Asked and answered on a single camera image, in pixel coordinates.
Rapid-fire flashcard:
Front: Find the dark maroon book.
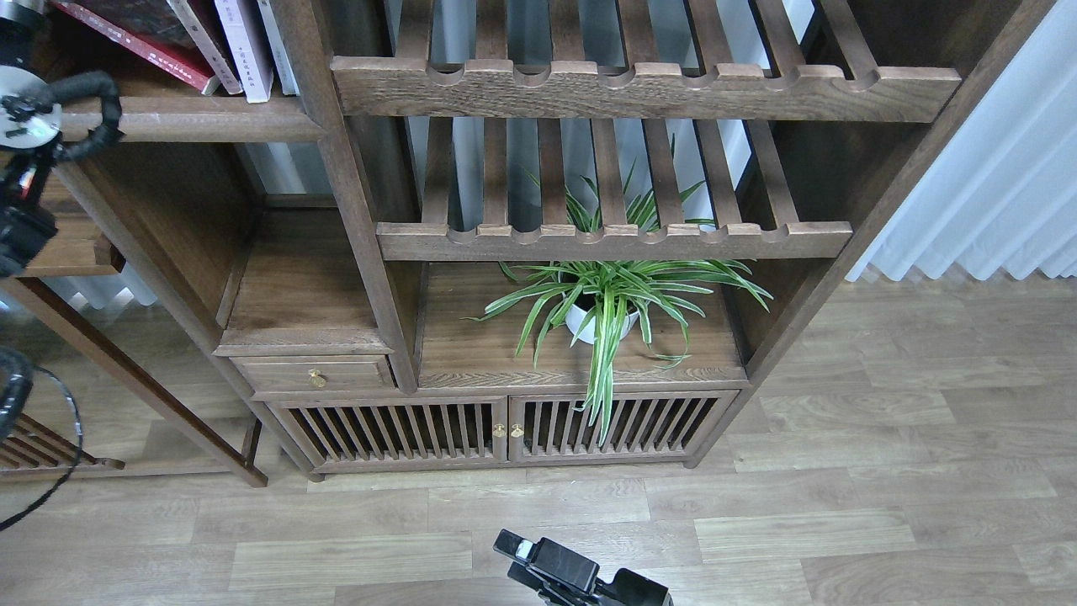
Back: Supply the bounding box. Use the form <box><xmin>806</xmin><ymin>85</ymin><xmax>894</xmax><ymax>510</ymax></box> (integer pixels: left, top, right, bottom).
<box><xmin>80</xmin><ymin>1</ymin><xmax>243</xmax><ymax>95</ymax></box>

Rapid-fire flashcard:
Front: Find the wooden side rack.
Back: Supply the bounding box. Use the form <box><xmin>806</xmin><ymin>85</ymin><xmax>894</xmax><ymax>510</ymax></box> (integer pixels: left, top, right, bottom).
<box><xmin>3</xmin><ymin>157</ymin><xmax>124</xmax><ymax>479</ymax></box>

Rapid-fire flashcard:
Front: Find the dark wooden bookshelf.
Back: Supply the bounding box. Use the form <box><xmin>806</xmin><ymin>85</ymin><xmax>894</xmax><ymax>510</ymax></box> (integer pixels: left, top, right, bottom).
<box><xmin>31</xmin><ymin>1</ymin><xmax>1057</xmax><ymax>479</ymax></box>

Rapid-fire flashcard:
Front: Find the white lilac book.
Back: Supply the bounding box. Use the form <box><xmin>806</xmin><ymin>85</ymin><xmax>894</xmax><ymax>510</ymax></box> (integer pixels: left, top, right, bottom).
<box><xmin>215</xmin><ymin>0</ymin><xmax>274</xmax><ymax>104</ymax></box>

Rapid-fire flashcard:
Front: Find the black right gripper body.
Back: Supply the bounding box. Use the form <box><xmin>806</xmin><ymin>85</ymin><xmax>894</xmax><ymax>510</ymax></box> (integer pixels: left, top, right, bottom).
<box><xmin>592</xmin><ymin>568</ymin><xmax>673</xmax><ymax>605</ymax></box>

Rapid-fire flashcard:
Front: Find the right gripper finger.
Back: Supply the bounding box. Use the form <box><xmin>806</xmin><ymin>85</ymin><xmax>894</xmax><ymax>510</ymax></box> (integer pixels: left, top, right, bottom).
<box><xmin>507</xmin><ymin>564</ymin><xmax>560</xmax><ymax>605</ymax></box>
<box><xmin>493</xmin><ymin>529</ymin><xmax>599</xmax><ymax>601</ymax></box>

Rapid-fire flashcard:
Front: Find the white curtain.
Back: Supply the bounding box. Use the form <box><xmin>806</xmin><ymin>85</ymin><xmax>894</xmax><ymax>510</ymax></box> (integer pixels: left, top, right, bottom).
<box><xmin>847</xmin><ymin>1</ymin><xmax>1076</xmax><ymax>281</ymax></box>

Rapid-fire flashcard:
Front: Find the green spider plant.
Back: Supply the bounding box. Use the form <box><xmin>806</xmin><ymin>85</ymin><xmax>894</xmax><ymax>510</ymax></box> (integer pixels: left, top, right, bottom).
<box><xmin>468</xmin><ymin>135</ymin><xmax>773</xmax><ymax>447</ymax></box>

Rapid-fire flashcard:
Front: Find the white plant pot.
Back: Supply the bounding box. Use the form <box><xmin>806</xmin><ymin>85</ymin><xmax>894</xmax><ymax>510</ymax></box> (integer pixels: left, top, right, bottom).
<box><xmin>565</xmin><ymin>295</ymin><xmax>639</xmax><ymax>344</ymax></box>

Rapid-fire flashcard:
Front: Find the white upright book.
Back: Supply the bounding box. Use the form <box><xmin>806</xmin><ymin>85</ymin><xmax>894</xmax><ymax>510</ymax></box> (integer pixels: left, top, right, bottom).
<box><xmin>257</xmin><ymin>0</ymin><xmax>300</xmax><ymax>96</ymax></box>

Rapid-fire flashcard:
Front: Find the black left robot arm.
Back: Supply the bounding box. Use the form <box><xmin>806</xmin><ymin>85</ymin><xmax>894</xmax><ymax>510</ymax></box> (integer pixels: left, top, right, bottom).
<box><xmin>1</xmin><ymin>1</ymin><xmax>124</xmax><ymax>279</ymax></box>

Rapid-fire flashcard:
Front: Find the red book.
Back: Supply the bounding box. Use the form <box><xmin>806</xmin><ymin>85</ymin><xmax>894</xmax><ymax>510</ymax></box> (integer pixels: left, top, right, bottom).
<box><xmin>51</xmin><ymin>1</ymin><xmax>220</xmax><ymax>95</ymax></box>

